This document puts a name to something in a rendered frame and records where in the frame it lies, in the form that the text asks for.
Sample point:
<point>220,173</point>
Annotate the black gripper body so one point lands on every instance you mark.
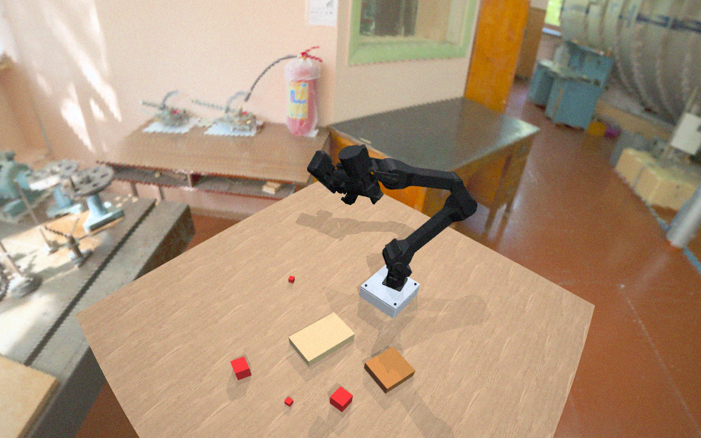
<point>320,167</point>

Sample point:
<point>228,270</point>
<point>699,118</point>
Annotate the cream flat rectangular board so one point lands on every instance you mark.
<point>322,338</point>

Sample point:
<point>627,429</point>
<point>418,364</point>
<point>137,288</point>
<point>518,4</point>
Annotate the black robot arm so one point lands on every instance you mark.
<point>394,174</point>

